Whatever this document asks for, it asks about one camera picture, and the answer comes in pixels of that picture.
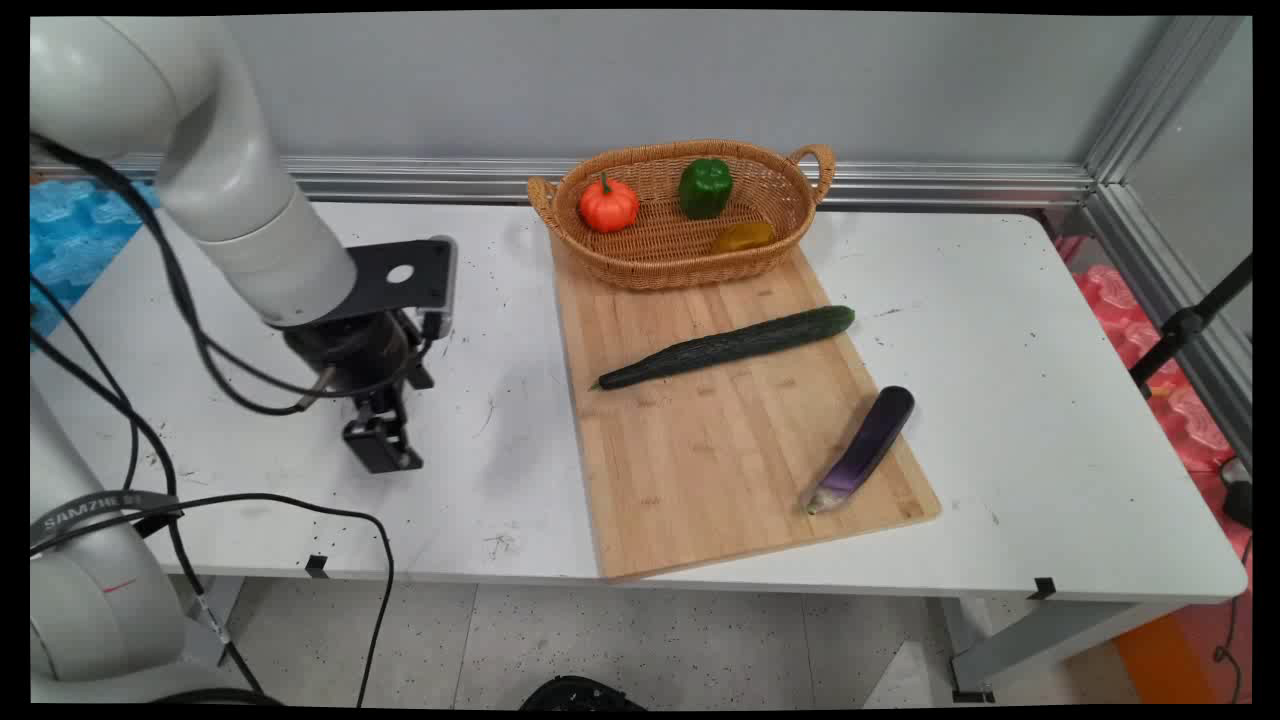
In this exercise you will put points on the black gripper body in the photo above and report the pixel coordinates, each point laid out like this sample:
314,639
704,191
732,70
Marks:
350,350

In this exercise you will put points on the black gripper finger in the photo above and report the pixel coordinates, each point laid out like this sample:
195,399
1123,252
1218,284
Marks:
405,440
370,445

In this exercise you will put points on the long dark green cucumber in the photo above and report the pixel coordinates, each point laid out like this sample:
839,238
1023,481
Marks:
730,346

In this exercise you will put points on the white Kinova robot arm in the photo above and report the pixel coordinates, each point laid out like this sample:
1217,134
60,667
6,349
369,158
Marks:
240,200

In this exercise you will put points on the black tape piece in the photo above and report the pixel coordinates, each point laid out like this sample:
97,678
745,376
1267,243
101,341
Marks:
316,566
1043,588

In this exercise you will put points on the grey table leg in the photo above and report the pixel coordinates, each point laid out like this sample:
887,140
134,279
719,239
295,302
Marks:
1040,635
212,620

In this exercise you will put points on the small orange pumpkin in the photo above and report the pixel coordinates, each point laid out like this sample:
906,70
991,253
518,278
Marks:
608,205

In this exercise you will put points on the blue foam mat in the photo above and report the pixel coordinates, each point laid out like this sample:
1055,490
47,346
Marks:
75,235

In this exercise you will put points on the bamboo cutting board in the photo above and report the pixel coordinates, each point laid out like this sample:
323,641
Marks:
710,460

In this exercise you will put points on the black round floor object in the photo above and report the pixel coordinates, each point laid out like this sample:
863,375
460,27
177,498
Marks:
580,693

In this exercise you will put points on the woven wicker basket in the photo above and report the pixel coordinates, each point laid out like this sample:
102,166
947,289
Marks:
670,255

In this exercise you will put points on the green bell pepper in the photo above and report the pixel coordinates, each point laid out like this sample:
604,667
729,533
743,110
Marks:
705,187

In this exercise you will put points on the yellow bell pepper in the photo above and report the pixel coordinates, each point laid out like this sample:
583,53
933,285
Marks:
743,237

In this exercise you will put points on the purple eggplant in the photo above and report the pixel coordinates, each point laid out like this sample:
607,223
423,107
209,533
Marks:
868,447

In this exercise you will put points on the pink foam mat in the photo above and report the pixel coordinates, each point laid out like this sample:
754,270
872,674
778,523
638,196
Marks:
1150,350

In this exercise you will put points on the black tripod stand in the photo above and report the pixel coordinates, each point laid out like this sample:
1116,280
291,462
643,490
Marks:
1185,325

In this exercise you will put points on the small black device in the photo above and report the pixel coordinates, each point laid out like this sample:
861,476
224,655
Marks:
1238,495

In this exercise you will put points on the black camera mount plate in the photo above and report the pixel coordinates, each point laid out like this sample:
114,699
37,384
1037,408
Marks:
385,285

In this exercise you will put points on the aluminium frame rail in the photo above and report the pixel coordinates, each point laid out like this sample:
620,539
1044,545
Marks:
900,183

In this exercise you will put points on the aluminium side rail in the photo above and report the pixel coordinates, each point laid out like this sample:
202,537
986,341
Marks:
1170,290

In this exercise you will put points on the aluminium frame post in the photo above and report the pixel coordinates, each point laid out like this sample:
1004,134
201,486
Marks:
1160,95

